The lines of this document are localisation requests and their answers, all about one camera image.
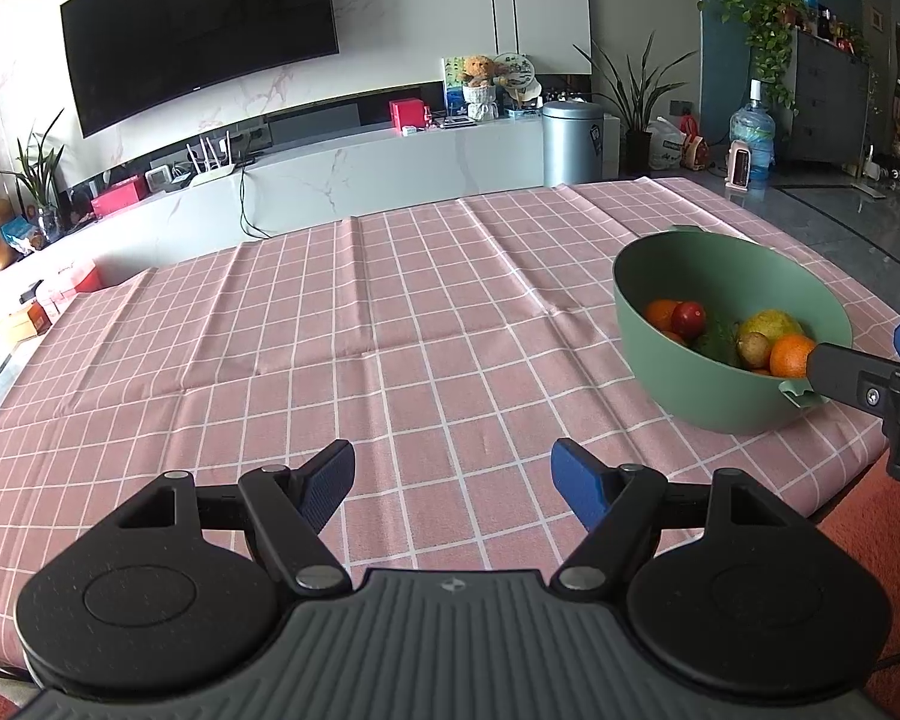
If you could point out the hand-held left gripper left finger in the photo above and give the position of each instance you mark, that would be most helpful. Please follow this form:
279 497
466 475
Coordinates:
326 484

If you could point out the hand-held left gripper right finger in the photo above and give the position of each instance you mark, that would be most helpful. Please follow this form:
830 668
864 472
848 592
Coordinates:
577 484

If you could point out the brown kiwi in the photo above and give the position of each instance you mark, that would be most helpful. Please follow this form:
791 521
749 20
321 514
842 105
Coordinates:
752 349

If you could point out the green colander bowl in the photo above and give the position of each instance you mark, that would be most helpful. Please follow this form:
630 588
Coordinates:
682 390

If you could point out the red apple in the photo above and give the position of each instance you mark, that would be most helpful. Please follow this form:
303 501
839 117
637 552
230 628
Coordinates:
688 319

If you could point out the yellow-green pear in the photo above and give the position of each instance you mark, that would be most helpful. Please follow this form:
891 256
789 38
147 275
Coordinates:
772 325

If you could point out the red cloth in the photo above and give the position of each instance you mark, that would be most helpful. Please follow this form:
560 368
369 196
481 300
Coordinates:
877 555

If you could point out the green cucumber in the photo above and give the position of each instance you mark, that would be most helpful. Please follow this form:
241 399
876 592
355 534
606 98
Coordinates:
712 343

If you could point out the small orange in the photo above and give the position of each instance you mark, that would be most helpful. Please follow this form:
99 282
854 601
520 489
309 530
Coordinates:
673 337

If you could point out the pink checked tablecloth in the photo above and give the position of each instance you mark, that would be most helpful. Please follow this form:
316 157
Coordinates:
420 315

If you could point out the pink heater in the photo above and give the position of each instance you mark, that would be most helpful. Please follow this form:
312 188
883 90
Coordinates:
739 165

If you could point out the blue water bottle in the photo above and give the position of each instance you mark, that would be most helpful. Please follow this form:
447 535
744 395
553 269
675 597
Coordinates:
754 131

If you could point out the grey cabinet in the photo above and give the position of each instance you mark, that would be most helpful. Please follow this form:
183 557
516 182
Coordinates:
832 90

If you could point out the red bag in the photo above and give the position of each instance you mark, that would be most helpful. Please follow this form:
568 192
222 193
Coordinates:
695 146

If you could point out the white plastic bag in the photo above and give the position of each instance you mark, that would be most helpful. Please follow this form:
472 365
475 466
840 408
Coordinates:
666 144

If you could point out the small red box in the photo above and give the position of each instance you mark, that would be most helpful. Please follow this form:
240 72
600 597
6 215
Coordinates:
75 279

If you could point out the white tv cabinet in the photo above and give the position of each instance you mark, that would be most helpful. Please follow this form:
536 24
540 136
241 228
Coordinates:
390 165

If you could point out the white router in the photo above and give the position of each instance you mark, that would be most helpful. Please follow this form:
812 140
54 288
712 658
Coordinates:
214 172

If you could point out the silver trash can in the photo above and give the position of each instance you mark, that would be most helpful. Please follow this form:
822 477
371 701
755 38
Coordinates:
572 142

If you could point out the potted snake plant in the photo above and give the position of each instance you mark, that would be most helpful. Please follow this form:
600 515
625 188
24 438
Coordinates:
634 105

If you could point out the brown cardboard box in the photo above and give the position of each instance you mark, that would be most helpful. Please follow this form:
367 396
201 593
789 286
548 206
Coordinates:
26 319

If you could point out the trailing ivy plant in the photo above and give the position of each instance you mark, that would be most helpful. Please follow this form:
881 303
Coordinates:
765 22

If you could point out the long red box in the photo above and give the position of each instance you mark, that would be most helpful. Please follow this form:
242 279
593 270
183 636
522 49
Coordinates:
116 196

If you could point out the square red box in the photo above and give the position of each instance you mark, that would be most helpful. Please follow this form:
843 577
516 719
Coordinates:
409 115

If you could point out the blue box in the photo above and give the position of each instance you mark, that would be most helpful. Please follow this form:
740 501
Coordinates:
19 229

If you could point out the teddy bear in white pot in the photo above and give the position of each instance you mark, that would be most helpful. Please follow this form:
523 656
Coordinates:
481 79

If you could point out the potted orchid plant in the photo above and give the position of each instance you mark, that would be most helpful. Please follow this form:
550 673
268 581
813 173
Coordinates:
41 180

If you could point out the round decorative fan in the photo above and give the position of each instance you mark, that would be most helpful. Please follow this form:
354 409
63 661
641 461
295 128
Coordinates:
516 71

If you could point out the black television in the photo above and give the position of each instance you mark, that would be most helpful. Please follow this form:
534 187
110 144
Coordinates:
195 15

